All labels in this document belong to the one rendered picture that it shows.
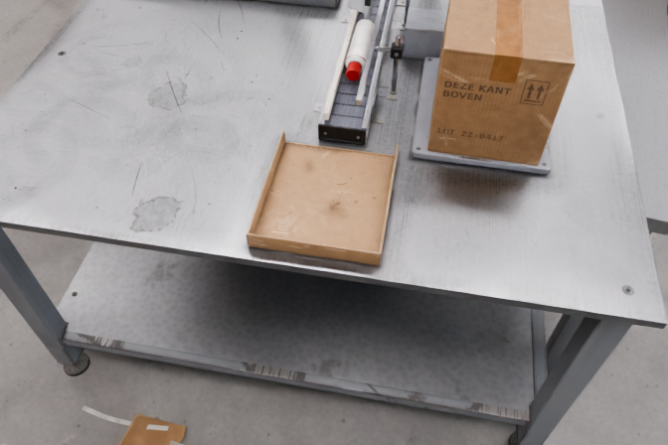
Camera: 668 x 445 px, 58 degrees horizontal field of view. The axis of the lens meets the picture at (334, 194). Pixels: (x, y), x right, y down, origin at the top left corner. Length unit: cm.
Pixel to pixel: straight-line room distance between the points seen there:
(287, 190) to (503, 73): 49
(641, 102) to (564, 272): 59
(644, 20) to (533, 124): 77
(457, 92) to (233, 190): 51
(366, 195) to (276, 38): 62
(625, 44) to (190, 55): 117
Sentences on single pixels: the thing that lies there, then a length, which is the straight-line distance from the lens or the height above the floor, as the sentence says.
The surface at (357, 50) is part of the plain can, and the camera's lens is 148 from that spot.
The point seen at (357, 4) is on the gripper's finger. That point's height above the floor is 96.
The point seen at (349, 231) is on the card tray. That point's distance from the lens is 120.
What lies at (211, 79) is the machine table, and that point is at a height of 83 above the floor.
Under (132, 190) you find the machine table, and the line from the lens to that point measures 135.
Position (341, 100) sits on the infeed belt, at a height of 88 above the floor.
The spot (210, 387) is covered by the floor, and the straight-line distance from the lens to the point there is 198.
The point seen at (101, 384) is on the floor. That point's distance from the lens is 208.
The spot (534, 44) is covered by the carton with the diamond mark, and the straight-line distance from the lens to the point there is 123.
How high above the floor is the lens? 178
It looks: 49 degrees down
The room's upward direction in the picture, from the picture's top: straight up
